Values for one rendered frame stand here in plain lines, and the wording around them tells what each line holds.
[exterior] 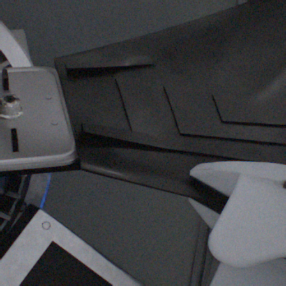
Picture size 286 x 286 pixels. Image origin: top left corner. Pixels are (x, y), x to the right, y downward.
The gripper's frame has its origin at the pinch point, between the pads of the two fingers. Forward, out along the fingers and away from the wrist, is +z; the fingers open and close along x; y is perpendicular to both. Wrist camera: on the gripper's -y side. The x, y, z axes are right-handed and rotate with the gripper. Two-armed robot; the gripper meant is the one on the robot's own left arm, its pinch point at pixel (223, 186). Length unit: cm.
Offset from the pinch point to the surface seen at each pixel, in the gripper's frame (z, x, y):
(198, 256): 42, 96, -62
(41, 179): 18.7, 14.1, -3.7
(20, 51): 24.2, 6.8, -7.7
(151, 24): 51, 40, -57
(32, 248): 12.0, 10.9, 3.2
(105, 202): 55, 77, -48
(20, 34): 60, 35, -37
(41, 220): 12.4, 9.7, 1.8
